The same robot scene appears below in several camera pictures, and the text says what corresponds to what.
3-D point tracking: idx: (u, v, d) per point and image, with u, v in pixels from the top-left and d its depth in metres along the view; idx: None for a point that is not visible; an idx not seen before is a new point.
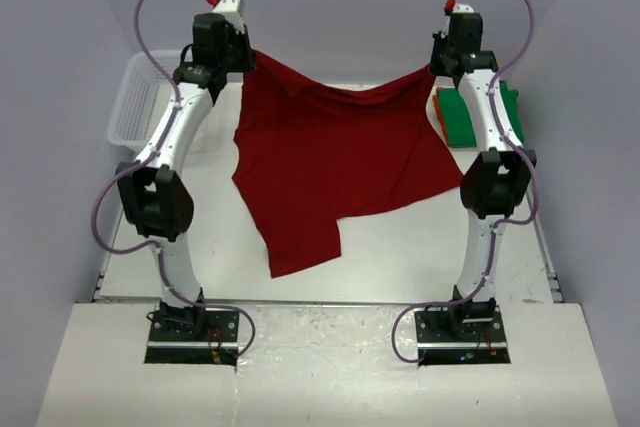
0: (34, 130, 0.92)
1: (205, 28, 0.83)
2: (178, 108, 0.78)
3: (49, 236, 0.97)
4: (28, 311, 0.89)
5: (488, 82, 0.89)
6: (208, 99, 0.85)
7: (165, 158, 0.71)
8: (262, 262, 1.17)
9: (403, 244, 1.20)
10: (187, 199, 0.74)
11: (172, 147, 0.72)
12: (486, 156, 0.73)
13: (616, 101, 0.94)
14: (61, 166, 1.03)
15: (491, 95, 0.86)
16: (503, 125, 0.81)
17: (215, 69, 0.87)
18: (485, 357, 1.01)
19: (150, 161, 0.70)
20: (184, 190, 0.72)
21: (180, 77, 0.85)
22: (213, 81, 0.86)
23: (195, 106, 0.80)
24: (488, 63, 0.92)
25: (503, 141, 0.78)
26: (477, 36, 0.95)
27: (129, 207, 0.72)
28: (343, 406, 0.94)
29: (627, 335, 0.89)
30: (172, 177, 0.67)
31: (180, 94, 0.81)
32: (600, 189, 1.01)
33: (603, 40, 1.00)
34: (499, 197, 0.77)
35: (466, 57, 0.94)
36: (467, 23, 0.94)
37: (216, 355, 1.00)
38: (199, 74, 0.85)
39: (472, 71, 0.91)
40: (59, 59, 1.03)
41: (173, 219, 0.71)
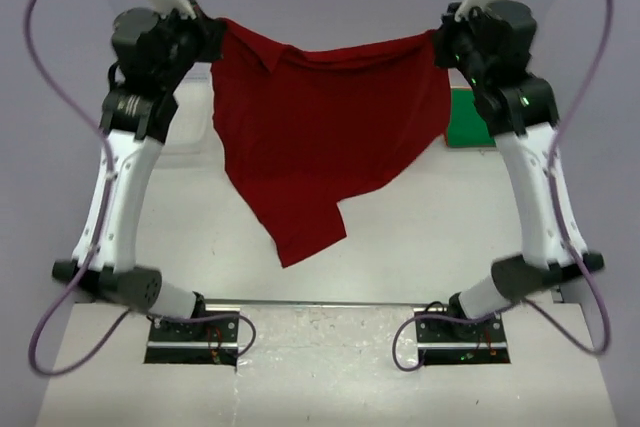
0: (33, 130, 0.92)
1: (127, 45, 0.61)
2: (114, 180, 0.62)
3: (47, 237, 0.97)
4: (26, 312, 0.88)
5: (546, 149, 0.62)
6: (153, 143, 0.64)
7: (106, 254, 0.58)
8: (262, 262, 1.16)
9: (403, 244, 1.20)
10: (149, 274, 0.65)
11: (114, 234, 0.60)
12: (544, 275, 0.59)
13: (617, 101, 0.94)
14: (59, 166, 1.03)
15: (551, 176, 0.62)
16: (566, 217, 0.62)
17: (158, 97, 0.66)
18: (485, 356, 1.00)
19: (89, 261, 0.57)
20: (142, 272, 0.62)
21: (110, 118, 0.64)
22: (155, 117, 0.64)
23: (133, 169, 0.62)
24: (544, 106, 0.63)
25: (565, 247, 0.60)
26: (528, 53, 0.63)
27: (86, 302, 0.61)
28: (343, 406, 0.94)
29: (628, 335, 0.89)
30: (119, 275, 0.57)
31: (112, 153, 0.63)
32: (600, 190, 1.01)
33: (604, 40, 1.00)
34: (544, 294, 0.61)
35: (515, 100, 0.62)
36: (518, 32, 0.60)
37: (216, 355, 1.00)
38: (133, 115, 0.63)
39: (525, 133, 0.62)
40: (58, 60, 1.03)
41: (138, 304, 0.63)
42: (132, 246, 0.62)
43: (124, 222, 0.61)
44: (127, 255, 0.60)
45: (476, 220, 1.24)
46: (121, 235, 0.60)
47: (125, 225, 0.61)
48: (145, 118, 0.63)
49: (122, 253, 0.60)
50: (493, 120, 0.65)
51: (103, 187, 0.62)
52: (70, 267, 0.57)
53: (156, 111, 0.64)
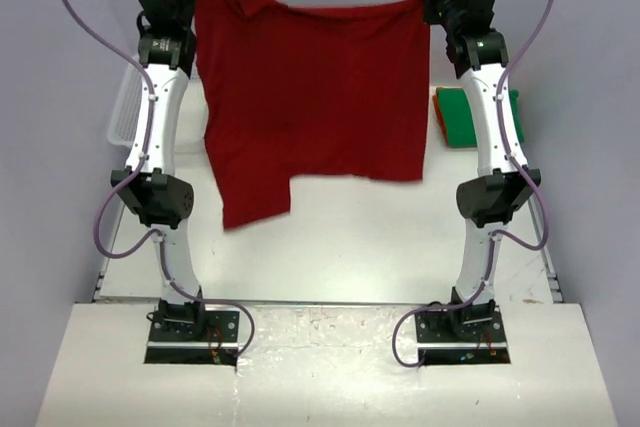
0: (31, 132, 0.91)
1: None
2: (156, 100, 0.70)
3: (46, 239, 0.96)
4: (26, 314, 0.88)
5: (496, 80, 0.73)
6: (185, 73, 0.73)
7: (156, 161, 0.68)
8: (261, 261, 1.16)
9: (402, 243, 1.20)
10: (185, 187, 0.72)
11: (159, 147, 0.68)
12: (487, 179, 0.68)
13: (621, 104, 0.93)
14: (58, 168, 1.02)
15: (498, 101, 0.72)
16: (511, 136, 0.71)
17: (183, 38, 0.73)
18: (485, 356, 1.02)
19: (141, 168, 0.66)
20: (179, 180, 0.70)
21: (148, 55, 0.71)
22: (185, 52, 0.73)
23: (172, 92, 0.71)
24: (495, 52, 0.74)
25: (508, 160, 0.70)
26: (490, 14, 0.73)
27: (131, 204, 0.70)
28: (343, 406, 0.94)
29: (631, 337, 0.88)
30: (168, 180, 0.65)
31: (151, 79, 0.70)
32: (602, 191, 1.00)
33: (606, 41, 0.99)
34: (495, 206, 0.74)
35: (472, 41, 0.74)
36: None
37: (216, 355, 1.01)
38: (168, 48, 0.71)
39: (479, 68, 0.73)
40: (58, 60, 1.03)
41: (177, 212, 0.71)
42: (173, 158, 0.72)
43: (167, 136, 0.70)
44: (169, 164, 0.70)
45: None
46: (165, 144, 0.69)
47: (168, 139, 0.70)
48: (177, 52, 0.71)
49: (167, 160, 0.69)
50: (450, 33, 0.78)
51: (147, 106, 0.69)
52: (124, 173, 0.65)
53: (184, 48, 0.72)
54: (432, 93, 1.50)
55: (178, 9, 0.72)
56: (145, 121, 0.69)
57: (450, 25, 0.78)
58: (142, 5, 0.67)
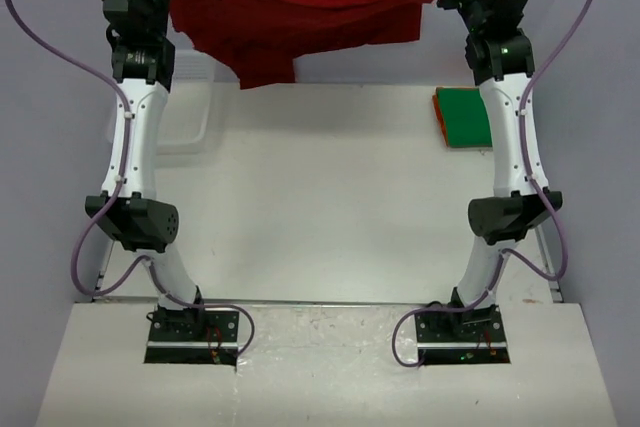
0: (27, 134, 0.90)
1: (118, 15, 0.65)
2: (133, 119, 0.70)
3: (44, 241, 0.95)
4: (24, 317, 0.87)
5: (519, 93, 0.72)
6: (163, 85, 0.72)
7: (134, 184, 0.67)
8: (261, 261, 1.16)
9: (402, 242, 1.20)
10: (166, 211, 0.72)
11: (137, 169, 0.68)
12: (505, 201, 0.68)
13: (623, 107, 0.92)
14: (56, 170, 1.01)
15: (521, 117, 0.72)
16: (532, 157, 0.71)
17: (160, 50, 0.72)
18: (484, 356, 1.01)
19: (119, 192, 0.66)
20: (160, 203, 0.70)
21: (122, 69, 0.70)
22: (162, 63, 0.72)
23: (148, 109, 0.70)
24: (521, 60, 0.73)
25: (528, 182, 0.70)
26: (519, 15, 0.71)
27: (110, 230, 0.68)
28: (343, 406, 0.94)
29: (632, 340, 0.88)
30: (147, 204, 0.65)
31: (126, 95, 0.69)
32: (603, 194, 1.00)
33: (609, 44, 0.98)
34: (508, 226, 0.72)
35: (496, 47, 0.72)
36: None
37: (216, 355, 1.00)
38: (144, 62, 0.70)
39: (502, 78, 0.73)
40: (54, 62, 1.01)
41: (160, 236, 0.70)
42: (151, 178, 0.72)
43: (145, 156, 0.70)
44: (148, 185, 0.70)
45: None
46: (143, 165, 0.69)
47: (146, 159, 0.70)
48: (154, 66, 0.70)
49: (145, 182, 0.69)
50: (472, 34, 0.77)
51: (124, 126, 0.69)
52: (101, 199, 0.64)
53: (162, 60, 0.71)
54: (433, 93, 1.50)
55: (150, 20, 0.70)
56: (122, 141, 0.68)
57: (475, 25, 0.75)
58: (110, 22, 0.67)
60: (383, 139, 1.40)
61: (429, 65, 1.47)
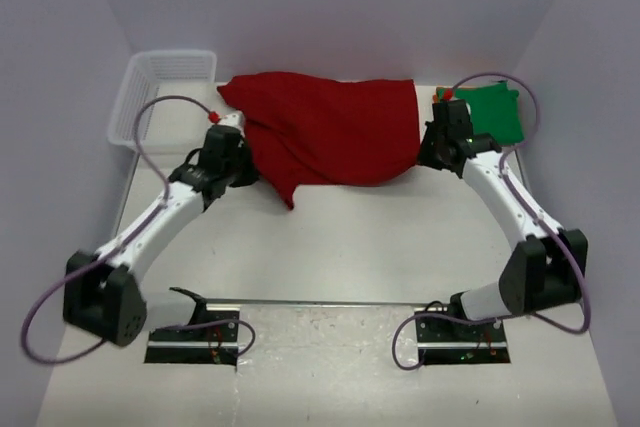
0: (23, 139, 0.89)
1: (218, 136, 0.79)
2: (164, 208, 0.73)
3: (40, 246, 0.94)
4: (22, 323, 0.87)
5: (496, 163, 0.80)
6: (200, 202, 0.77)
7: (128, 255, 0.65)
8: (262, 261, 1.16)
9: (402, 242, 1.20)
10: (137, 309, 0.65)
11: (140, 243, 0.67)
12: (527, 247, 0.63)
13: (629, 109, 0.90)
14: (52, 174, 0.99)
15: (504, 176, 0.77)
16: (532, 206, 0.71)
17: (218, 178, 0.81)
18: (485, 357, 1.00)
19: (110, 256, 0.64)
20: (136, 298, 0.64)
21: (176, 176, 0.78)
22: (211, 186, 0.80)
23: (182, 208, 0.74)
24: (487, 145, 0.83)
25: (538, 224, 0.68)
26: (468, 121, 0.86)
27: (67, 302, 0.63)
28: (343, 406, 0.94)
29: (635, 343, 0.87)
30: (123, 284, 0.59)
31: (170, 192, 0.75)
32: (607, 197, 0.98)
33: (615, 46, 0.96)
34: (554, 296, 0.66)
35: (462, 143, 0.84)
36: (455, 107, 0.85)
37: (216, 354, 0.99)
38: (197, 178, 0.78)
39: (475, 157, 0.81)
40: (48, 65, 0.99)
41: (114, 334, 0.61)
42: (143, 269, 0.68)
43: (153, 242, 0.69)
44: (139, 270, 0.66)
45: (477, 219, 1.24)
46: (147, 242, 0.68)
47: (151, 244, 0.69)
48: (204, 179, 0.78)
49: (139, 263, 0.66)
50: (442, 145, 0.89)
51: (154, 208, 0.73)
52: (84, 257, 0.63)
53: (212, 184, 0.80)
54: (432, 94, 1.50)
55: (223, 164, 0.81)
56: (143, 220, 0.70)
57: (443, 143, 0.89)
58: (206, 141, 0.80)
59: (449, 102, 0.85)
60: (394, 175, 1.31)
61: (428, 66, 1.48)
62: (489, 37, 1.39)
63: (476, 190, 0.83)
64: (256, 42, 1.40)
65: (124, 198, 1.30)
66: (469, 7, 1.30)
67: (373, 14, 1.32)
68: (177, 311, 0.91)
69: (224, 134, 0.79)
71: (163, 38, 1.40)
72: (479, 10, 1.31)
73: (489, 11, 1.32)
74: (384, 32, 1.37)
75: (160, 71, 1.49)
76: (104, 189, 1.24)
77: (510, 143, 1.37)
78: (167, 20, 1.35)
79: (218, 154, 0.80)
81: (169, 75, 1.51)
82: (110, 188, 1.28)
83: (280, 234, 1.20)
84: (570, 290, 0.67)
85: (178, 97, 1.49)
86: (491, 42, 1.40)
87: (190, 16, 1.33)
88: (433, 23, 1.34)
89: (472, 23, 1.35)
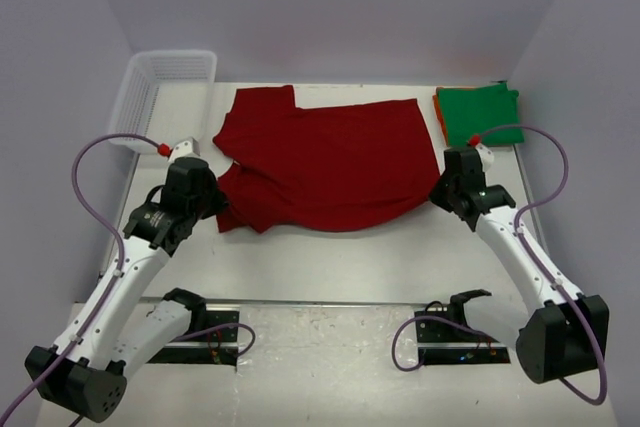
0: (21, 140, 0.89)
1: (182, 174, 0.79)
2: (120, 278, 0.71)
3: (40, 247, 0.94)
4: (21, 324, 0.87)
5: (510, 220, 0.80)
6: (163, 251, 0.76)
7: (86, 346, 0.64)
8: (262, 262, 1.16)
9: (402, 243, 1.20)
10: (117, 382, 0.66)
11: (99, 329, 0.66)
12: (546, 316, 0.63)
13: (630, 110, 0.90)
14: (52, 175, 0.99)
15: (520, 234, 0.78)
16: (550, 269, 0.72)
17: (179, 219, 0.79)
18: (485, 357, 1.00)
19: (68, 351, 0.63)
20: (107, 377, 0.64)
21: (135, 224, 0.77)
22: (173, 230, 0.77)
23: (140, 270, 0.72)
24: (500, 199, 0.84)
25: (556, 289, 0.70)
26: (481, 171, 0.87)
27: (43, 391, 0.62)
28: (344, 405, 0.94)
29: (636, 344, 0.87)
30: (86, 378, 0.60)
31: (125, 254, 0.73)
32: (607, 198, 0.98)
33: (615, 47, 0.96)
34: (573, 365, 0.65)
35: (475, 195, 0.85)
36: (467, 159, 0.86)
37: (216, 355, 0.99)
38: (157, 225, 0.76)
39: (488, 211, 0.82)
40: (48, 65, 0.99)
41: (92, 415, 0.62)
42: (108, 349, 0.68)
43: (112, 321, 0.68)
44: (101, 357, 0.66)
45: None
46: (106, 326, 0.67)
47: (113, 322, 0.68)
48: (164, 228, 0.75)
49: (100, 349, 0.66)
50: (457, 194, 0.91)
51: (110, 281, 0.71)
52: (46, 355, 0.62)
53: (174, 226, 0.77)
54: (433, 93, 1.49)
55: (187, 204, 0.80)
56: (99, 299, 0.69)
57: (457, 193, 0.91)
58: (168, 179, 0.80)
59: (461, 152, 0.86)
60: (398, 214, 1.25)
61: (428, 65, 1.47)
62: (489, 37, 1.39)
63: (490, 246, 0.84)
64: (256, 42, 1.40)
65: (125, 198, 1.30)
66: (469, 7, 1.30)
67: (374, 13, 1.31)
68: (164, 335, 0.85)
69: (187, 171, 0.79)
71: (163, 38, 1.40)
72: (479, 10, 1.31)
73: (489, 12, 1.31)
74: (385, 32, 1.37)
75: (160, 71, 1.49)
76: (104, 190, 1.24)
77: (510, 143, 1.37)
78: (167, 19, 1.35)
79: (183, 195, 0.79)
81: (169, 75, 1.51)
82: (110, 188, 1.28)
83: (280, 237, 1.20)
84: (589, 357, 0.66)
85: (178, 97, 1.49)
86: (491, 43, 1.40)
87: (191, 16, 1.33)
88: (433, 24, 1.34)
89: (472, 23, 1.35)
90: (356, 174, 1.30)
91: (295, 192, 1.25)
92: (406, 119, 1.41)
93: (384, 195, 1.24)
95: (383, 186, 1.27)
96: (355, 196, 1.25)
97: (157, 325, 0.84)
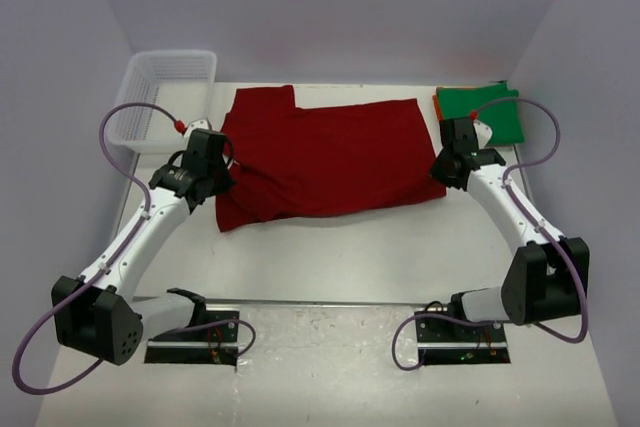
0: (22, 140, 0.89)
1: (204, 137, 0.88)
2: (146, 220, 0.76)
3: (40, 247, 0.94)
4: (20, 324, 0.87)
5: (499, 175, 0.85)
6: (185, 204, 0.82)
7: (114, 277, 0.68)
8: (261, 261, 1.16)
9: (402, 242, 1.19)
10: (132, 325, 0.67)
11: (125, 263, 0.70)
12: (528, 251, 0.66)
13: (630, 110, 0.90)
14: (52, 175, 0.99)
15: (507, 186, 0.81)
16: (534, 214, 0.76)
17: (198, 178, 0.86)
18: (485, 357, 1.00)
19: (96, 280, 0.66)
20: (128, 316, 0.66)
21: (159, 179, 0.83)
22: (194, 186, 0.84)
23: (166, 215, 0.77)
24: (492, 159, 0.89)
25: (539, 231, 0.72)
26: (473, 136, 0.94)
27: (61, 328, 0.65)
28: (343, 405, 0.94)
29: (636, 344, 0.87)
30: (111, 304, 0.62)
31: (151, 201, 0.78)
32: (606, 198, 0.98)
33: (615, 47, 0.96)
34: (557, 307, 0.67)
35: (467, 155, 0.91)
36: (460, 123, 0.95)
37: (216, 355, 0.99)
38: (181, 179, 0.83)
39: (478, 167, 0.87)
40: (48, 66, 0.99)
41: (110, 350, 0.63)
42: (128, 288, 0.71)
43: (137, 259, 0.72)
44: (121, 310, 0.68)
45: (478, 219, 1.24)
46: (132, 261, 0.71)
47: (137, 260, 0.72)
48: (187, 183, 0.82)
49: (125, 282, 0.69)
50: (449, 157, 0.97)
51: (136, 222, 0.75)
52: (72, 284, 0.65)
53: (195, 183, 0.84)
54: (433, 93, 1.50)
55: (206, 165, 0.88)
56: (125, 237, 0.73)
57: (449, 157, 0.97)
58: (191, 142, 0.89)
59: (454, 119, 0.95)
60: (399, 215, 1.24)
61: (428, 65, 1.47)
62: (489, 38, 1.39)
63: (482, 202, 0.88)
64: (256, 43, 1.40)
65: (124, 198, 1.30)
66: (469, 8, 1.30)
67: (374, 14, 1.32)
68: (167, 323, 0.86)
69: (210, 134, 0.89)
71: (163, 38, 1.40)
72: (479, 11, 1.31)
73: (489, 12, 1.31)
74: (384, 33, 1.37)
75: (159, 72, 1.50)
76: (104, 190, 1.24)
77: (510, 143, 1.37)
78: (167, 20, 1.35)
79: (204, 156, 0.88)
81: (169, 75, 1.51)
82: (110, 188, 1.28)
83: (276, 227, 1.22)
84: (573, 300, 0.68)
85: (178, 97, 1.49)
86: (491, 43, 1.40)
87: (190, 16, 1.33)
88: (433, 24, 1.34)
89: (472, 24, 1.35)
90: (356, 168, 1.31)
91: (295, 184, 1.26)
92: (406, 119, 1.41)
93: (383, 189, 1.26)
95: (383, 179, 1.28)
96: (354, 189, 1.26)
97: (166, 304, 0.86)
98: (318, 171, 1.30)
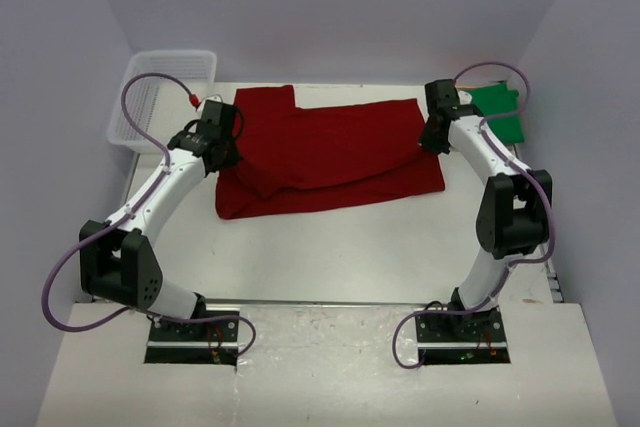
0: (22, 139, 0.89)
1: (218, 106, 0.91)
2: (167, 174, 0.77)
3: (40, 245, 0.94)
4: (20, 322, 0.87)
5: (476, 124, 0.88)
6: (201, 165, 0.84)
7: (139, 221, 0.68)
8: (261, 260, 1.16)
9: (402, 241, 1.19)
10: (153, 271, 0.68)
11: (149, 211, 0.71)
12: (496, 181, 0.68)
13: (630, 110, 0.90)
14: (52, 174, 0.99)
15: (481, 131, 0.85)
16: (504, 152, 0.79)
17: (213, 143, 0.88)
18: (485, 357, 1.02)
19: (122, 222, 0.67)
20: (150, 262, 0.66)
21: (176, 144, 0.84)
22: (209, 151, 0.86)
23: (185, 172, 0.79)
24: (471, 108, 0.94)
25: (509, 166, 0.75)
26: (455, 93, 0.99)
27: (86, 274, 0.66)
28: (344, 405, 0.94)
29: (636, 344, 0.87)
30: (138, 243, 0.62)
31: (171, 159, 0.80)
32: (606, 197, 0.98)
33: (614, 47, 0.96)
34: (525, 233, 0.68)
35: (448, 109, 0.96)
36: (441, 83, 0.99)
37: (216, 354, 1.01)
38: (196, 144, 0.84)
39: (458, 118, 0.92)
40: (49, 65, 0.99)
41: (135, 291, 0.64)
42: None
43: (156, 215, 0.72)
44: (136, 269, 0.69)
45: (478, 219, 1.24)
46: (155, 210, 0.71)
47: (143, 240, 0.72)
48: (204, 147, 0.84)
49: (150, 227, 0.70)
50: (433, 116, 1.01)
51: (158, 174, 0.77)
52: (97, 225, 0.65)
53: (211, 149, 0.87)
54: None
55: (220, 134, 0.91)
56: (150, 185, 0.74)
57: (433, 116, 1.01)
58: (206, 111, 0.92)
59: (437, 81, 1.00)
60: (400, 214, 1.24)
61: (428, 65, 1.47)
62: (489, 38, 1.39)
63: (463, 153, 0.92)
64: (256, 43, 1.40)
65: (125, 198, 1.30)
66: (469, 7, 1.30)
67: (373, 13, 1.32)
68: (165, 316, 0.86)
69: (223, 104, 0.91)
71: (163, 38, 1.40)
72: (478, 11, 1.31)
73: (489, 12, 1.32)
74: (384, 33, 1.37)
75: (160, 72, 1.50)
76: (105, 189, 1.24)
77: (510, 143, 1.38)
78: (167, 19, 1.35)
79: (217, 124, 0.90)
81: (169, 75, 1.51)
82: (111, 187, 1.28)
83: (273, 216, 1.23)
84: (539, 228, 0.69)
85: (178, 98, 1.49)
86: (491, 44, 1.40)
87: (191, 17, 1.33)
88: (433, 24, 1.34)
89: (472, 24, 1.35)
90: (354, 152, 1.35)
91: (293, 173, 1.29)
92: (406, 118, 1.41)
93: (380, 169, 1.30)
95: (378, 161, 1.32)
96: (351, 173, 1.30)
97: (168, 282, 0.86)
98: (316, 162, 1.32)
